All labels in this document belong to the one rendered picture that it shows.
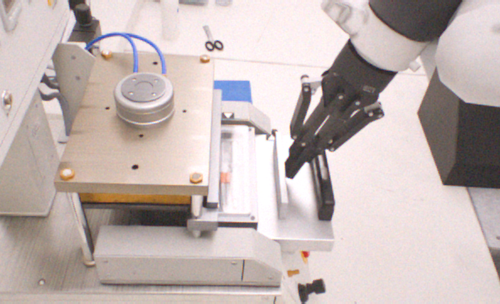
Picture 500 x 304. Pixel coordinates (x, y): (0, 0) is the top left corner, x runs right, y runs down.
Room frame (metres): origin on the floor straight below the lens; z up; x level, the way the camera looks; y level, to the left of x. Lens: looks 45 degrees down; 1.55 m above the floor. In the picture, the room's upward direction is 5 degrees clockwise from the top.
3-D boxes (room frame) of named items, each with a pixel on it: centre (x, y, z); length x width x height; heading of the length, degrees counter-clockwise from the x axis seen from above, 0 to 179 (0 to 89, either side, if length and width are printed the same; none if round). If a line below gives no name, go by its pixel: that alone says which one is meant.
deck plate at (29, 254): (0.51, 0.18, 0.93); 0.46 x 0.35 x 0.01; 95
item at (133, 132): (0.53, 0.17, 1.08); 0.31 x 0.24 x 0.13; 5
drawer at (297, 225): (0.52, 0.02, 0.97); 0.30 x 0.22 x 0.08; 95
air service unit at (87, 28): (0.72, 0.29, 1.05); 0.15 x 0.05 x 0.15; 5
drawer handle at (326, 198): (0.53, -0.12, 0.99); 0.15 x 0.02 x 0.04; 5
